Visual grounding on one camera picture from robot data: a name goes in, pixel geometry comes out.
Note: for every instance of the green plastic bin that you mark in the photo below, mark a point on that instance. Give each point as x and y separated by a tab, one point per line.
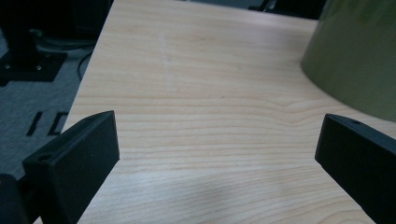
355	53

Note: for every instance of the black metal stand base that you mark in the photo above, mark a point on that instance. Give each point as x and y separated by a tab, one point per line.
28	65

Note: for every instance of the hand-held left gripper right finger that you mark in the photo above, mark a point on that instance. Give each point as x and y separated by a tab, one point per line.
361	161

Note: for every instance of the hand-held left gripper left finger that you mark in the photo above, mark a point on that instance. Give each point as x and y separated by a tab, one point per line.
74	161

